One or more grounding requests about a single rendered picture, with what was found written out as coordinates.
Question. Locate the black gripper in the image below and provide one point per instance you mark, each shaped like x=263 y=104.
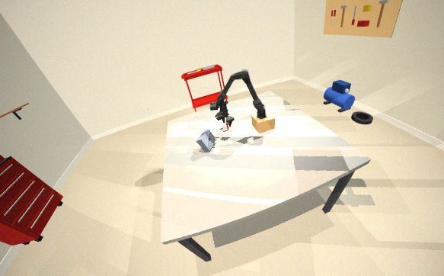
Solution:
x=227 y=118

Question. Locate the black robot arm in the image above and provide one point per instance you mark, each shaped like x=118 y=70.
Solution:
x=257 y=103

